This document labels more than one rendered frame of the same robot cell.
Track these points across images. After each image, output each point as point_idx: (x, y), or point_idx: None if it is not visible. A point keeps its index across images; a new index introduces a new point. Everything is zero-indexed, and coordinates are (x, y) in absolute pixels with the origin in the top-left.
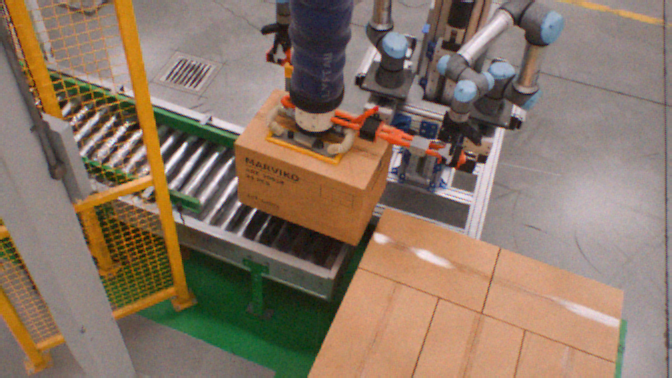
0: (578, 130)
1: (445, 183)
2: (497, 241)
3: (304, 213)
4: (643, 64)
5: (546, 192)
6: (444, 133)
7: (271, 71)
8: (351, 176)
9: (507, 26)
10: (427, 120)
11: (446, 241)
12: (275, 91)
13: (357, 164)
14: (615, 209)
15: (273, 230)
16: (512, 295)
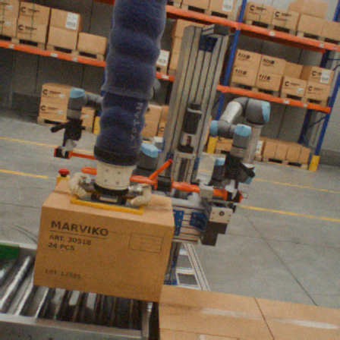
0: (228, 253)
1: (175, 281)
2: None
3: (108, 276)
4: (240, 221)
5: (233, 288)
6: (229, 170)
7: (4, 238)
8: (158, 220)
9: (239, 111)
10: (175, 209)
11: (215, 299)
12: (62, 181)
13: (157, 214)
14: (277, 291)
15: (64, 316)
16: (285, 325)
